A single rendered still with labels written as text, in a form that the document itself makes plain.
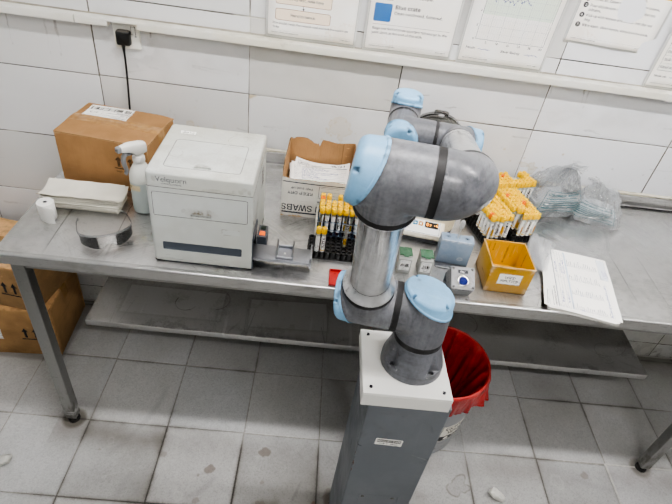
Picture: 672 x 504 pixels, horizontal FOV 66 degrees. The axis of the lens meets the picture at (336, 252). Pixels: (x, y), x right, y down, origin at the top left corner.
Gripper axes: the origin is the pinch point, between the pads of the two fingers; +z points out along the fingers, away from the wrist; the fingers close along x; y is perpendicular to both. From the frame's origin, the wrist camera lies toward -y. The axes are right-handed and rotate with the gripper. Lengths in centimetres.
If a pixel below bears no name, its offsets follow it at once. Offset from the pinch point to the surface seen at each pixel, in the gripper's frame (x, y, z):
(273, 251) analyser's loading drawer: 3.2, 31.7, 16.6
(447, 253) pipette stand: -6.0, -21.1, 15.7
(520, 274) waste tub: 3.2, -41.1, 12.6
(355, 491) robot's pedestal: 48, -1, 64
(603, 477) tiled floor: 8, -108, 108
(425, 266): 0.2, -14.0, 16.9
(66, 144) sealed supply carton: -24, 103, 7
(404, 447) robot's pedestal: 48, -10, 39
